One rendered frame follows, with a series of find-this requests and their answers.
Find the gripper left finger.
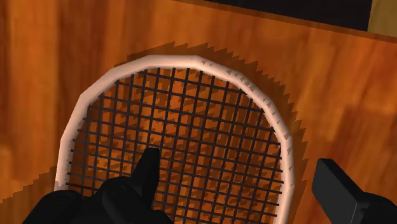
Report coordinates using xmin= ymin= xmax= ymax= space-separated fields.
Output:
xmin=22 ymin=146 xmax=174 ymax=224

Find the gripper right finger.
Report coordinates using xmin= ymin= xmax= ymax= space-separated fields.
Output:
xmin=311 ymin=158 xmax=397 ymax=224

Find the black robot stand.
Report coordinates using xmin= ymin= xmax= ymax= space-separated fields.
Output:
xmin=204 ymin=0 xmax=372 ymax=32

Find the white racket with black strings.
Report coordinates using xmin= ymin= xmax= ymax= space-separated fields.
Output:
xmin=53 ymin=55 xmax=294 ymax=224

